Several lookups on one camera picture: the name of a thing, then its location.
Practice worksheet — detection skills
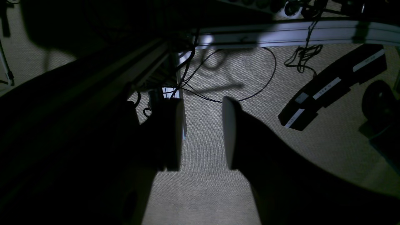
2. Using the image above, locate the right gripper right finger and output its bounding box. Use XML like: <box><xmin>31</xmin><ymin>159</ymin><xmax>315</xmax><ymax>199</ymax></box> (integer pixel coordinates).
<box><xmin>222</xmin><ymin>96</ymin><xmax>399</xmax><ymax>225</ymax></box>

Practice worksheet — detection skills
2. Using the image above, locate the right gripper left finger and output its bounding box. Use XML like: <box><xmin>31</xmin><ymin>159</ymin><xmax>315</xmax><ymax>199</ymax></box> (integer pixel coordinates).
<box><xmin>127</xmin><ymin>98</ymin><xmax>184</xmax><ymax>171</ymax></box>

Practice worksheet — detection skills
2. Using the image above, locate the black base with labels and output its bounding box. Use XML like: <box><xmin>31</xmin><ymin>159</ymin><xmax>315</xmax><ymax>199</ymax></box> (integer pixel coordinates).
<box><xmin>278</xmin><ymin>44</ymin><xmax>387</xmax><ymax>131</ymax></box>

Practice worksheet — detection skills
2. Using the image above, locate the black caster wheel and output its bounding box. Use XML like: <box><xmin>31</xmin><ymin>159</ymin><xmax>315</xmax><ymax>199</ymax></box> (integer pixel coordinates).
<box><xmin>362</xmin><ymin>80</ymin><xmax>399</xmax><ymax>124</ymax></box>

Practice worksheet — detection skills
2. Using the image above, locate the aluminium table frame rail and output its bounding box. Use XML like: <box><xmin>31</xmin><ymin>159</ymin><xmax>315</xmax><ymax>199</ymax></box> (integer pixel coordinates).
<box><xmin>196</xmin><ymin>17</ymin><xmax>400</xmax><ymax>49</ymax></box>

